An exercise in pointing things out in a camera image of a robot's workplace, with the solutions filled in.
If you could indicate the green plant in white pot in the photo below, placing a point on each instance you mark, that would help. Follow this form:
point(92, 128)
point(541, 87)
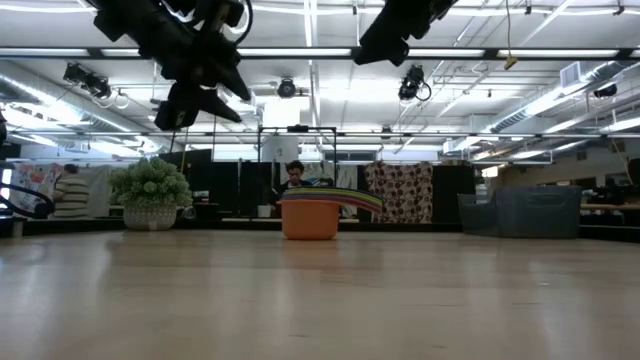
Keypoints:
point(150, 185)

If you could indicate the plain grey cloth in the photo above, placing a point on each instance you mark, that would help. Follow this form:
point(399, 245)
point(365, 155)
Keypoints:
point(100, 182)

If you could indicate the orange measuring cup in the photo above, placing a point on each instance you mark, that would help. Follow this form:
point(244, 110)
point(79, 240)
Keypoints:
point(310, 222)

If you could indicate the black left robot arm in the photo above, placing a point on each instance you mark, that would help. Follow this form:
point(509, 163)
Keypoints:
point(150, 25)

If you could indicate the leaf print cloth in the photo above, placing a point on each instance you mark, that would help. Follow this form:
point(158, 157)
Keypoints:
point(347, 175)

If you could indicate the white floral cloth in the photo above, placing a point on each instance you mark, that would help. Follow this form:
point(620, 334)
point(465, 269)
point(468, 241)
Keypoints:
point(35, 180)

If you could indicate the white cylinder tank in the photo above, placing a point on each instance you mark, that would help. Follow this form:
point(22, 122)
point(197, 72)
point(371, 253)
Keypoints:
point(280, 149)

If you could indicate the yellow measuring cup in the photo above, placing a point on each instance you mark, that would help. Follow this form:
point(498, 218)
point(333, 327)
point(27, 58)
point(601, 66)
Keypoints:
point(320, 193)

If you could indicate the round black ceiling camera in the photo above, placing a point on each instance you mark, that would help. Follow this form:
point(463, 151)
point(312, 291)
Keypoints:
point(286, 88)

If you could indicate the overhead light bar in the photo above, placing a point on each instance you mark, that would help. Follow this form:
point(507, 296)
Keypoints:
point(492, 52)

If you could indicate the black metal rack frame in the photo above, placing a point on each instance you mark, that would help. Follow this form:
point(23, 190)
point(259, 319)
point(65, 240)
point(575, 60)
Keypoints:
point(297, 128)

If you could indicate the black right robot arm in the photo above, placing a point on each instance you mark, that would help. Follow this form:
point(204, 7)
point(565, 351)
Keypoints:
point(430, 7)

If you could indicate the yellow hanging tag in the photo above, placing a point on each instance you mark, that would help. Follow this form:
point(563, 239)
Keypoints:
point(510, 62)

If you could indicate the brown dotted cloth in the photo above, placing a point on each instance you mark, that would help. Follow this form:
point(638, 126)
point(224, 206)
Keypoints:
point(400, 185)

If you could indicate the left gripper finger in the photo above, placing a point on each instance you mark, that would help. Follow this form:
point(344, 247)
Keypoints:
point(190, 107)
point(230, 80)

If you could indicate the small black ceiling camera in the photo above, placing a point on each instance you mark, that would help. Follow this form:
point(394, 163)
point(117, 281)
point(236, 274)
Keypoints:
point(605, 91)

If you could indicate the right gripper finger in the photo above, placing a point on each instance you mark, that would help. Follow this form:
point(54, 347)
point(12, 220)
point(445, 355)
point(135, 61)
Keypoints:
point(380, 55)

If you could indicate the white air vent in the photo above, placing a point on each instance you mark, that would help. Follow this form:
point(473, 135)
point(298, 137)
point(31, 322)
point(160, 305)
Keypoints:
point(570, 75)

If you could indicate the teal measuring cup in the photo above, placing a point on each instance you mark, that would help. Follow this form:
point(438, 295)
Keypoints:
point(320, 194)

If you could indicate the long black ceiling camera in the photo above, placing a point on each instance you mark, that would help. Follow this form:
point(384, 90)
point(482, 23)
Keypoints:
point(87, 82)

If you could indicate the black table frame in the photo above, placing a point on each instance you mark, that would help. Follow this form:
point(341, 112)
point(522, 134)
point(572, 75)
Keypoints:
point(240, 226)

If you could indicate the grey plastic basket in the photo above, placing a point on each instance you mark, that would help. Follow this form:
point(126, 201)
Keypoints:
point(525, 212)

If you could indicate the black partition panel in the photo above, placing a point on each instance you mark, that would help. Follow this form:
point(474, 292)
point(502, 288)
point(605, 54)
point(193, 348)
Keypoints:
point(452, 192)

